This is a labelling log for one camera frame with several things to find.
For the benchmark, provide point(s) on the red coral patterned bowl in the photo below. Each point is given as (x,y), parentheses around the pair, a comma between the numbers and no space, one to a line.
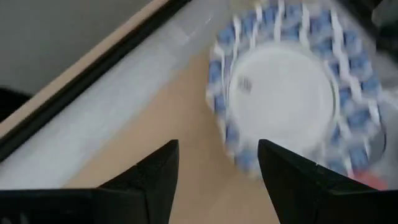
(370,181)

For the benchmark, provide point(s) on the blue mosaic patterned bowl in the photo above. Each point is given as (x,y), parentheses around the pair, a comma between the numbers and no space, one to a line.
(280,99)

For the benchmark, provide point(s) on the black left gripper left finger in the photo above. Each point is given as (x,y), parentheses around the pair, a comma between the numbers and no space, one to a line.
(93,205)

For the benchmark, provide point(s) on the dark floor object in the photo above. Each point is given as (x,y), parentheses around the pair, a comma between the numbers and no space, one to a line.
(11,104)

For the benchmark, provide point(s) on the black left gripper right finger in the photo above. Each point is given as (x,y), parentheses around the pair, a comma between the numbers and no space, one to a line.
(311,199)

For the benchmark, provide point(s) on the black table edge frame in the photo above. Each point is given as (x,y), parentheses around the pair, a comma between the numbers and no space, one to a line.
(77,84)

